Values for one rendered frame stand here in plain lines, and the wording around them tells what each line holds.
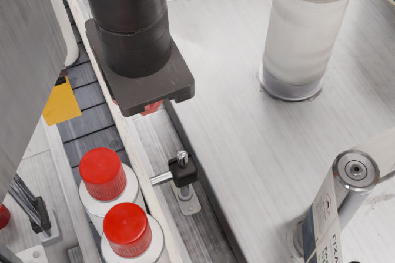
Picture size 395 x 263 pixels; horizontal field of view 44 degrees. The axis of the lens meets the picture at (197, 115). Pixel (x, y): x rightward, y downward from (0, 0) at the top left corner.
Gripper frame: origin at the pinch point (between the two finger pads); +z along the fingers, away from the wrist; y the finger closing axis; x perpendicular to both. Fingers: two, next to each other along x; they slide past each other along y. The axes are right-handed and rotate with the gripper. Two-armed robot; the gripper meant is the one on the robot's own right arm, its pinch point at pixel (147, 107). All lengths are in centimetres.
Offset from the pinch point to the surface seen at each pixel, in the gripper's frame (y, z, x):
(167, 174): -3.1, 10.4, -0.2
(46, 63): -14.9, -28.8, 6.3
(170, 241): -10.6, 9.8, 2.5
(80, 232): -7.5, 5.1, 10.4
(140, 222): -13.5, -7.2, 5.0
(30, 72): -15.6, -29.5, 6.8
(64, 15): 20.4, 5.1, 4.1
